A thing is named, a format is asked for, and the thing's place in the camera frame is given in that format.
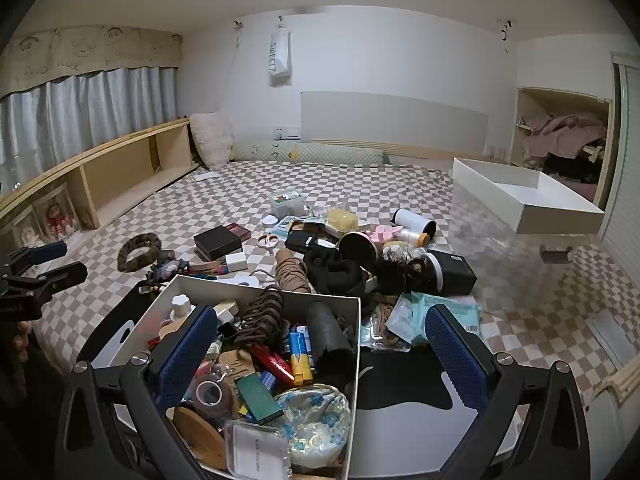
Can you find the black round container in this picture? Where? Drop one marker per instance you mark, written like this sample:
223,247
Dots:
357,252

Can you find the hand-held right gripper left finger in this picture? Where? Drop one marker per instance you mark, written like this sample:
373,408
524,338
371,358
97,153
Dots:
185,355

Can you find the round wooden coaster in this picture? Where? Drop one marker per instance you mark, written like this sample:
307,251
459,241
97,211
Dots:
200,440

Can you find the hanging white bag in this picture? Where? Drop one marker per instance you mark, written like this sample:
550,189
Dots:
280,55

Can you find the pink plastic item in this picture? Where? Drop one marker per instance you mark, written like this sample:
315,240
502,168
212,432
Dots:
385,234

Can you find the white round puck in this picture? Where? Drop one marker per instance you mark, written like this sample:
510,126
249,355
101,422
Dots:
271,220

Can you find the dark red card pack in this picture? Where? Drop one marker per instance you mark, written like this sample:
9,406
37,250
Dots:
240,231

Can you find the black wallet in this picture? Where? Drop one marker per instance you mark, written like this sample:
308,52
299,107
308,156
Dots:
300,242

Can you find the brown tape roll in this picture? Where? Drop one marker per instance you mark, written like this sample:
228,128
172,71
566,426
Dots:
212,397

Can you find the teal wet wipe packet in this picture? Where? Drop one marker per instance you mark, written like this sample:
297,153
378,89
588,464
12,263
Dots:
415,317

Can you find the kraft card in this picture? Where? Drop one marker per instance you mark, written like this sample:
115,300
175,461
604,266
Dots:
237,364

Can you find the green flat box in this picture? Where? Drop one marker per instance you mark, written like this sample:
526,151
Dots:
260,400

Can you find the small white box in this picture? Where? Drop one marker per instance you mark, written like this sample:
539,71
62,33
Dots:
236,261

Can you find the pile of clothes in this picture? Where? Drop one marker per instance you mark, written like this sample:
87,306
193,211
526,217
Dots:
565,140

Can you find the yellow sponge block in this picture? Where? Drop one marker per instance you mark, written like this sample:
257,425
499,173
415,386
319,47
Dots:
341,220

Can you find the blue patterned plastic bag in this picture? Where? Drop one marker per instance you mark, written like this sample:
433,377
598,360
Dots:
315,425

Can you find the white headboard panel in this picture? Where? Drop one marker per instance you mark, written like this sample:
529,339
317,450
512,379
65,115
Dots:
395,122

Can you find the grey curtain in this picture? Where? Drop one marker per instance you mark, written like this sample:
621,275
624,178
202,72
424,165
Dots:
85,110

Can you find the white bottle orange cap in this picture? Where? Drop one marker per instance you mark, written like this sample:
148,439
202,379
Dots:
417,239

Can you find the white cylinder bottle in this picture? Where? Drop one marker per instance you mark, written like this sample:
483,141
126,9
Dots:
412,221

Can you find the clear glass dish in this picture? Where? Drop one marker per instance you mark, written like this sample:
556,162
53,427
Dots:
332,205

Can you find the black cylinder box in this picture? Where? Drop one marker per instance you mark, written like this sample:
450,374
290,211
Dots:
455,272

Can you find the white storage box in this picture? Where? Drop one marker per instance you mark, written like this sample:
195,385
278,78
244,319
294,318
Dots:
200,287

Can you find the orange and white scissors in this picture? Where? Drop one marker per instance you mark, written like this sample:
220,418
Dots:
269,242

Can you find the dark brown fur hairpiece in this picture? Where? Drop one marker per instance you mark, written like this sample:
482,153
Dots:
400,270

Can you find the bundle of pens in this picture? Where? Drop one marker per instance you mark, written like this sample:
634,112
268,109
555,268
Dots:
205,269

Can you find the red tube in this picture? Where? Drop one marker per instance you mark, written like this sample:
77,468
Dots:
272,364

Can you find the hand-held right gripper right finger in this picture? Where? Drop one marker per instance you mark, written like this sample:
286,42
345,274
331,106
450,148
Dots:
460,355

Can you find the clear plastic lidded box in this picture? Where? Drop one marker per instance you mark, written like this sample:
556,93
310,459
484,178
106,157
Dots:
287,203

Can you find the wooden bedside shelf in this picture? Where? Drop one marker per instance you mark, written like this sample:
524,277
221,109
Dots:
120,175

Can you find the black felt roll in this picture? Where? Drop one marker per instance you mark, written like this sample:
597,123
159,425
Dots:
327,337

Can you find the yellow and blue tube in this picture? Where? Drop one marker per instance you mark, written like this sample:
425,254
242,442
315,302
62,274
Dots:
301,357

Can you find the beige wooden board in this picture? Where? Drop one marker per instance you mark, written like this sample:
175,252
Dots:
175,327

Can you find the white open drawer box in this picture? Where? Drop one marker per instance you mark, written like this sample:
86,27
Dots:
530,195

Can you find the white plush pillow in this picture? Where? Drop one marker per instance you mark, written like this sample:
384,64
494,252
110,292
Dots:
212,140

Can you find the black cloth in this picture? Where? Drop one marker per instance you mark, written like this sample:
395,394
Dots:
335,275

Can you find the black and white mat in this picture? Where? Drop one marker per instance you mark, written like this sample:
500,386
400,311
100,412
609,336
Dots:
400,380

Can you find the beige printed valance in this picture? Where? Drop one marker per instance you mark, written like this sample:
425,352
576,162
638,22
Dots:
90,52

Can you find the black flat box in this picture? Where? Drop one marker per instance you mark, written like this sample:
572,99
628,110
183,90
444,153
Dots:
217,242

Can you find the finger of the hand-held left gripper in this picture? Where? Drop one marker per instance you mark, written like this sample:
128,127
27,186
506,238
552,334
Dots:
47,251
62,277

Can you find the clear plastic case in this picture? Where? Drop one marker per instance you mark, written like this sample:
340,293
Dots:
257,447

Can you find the framed plush toy picture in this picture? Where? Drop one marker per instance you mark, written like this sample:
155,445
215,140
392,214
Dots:
55,215

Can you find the wall socket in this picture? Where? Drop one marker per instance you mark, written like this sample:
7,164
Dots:
286,134

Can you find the person's left hand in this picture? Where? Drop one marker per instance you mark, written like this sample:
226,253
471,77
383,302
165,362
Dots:
21,340

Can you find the long green pillow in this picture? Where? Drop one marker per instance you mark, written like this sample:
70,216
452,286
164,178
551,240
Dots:
325,154

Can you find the wooden closet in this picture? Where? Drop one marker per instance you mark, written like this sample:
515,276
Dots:
520,125

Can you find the blue and white packet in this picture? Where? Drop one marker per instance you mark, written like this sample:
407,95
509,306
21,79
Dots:
282,230

